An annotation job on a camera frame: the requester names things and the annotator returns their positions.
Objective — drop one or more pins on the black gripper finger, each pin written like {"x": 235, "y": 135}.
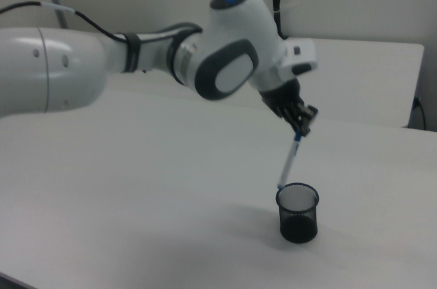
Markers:
{"x": 310, "y": 114}
{"x": 294, "y": 124}

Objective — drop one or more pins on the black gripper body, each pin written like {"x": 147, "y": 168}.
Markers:
{"x": 285, "y": 96}

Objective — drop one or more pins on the white marker with blue cap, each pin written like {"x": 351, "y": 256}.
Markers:
{"x": 288, "y": 162}

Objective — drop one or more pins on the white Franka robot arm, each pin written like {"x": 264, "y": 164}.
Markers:
{"x": 222, "y": 63}

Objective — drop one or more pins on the white neighbouring table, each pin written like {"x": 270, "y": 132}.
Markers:
{"x": 362, "y": 80}

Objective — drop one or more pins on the black mesh pen cup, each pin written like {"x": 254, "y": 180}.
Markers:
{"x": 298, "y": 220}

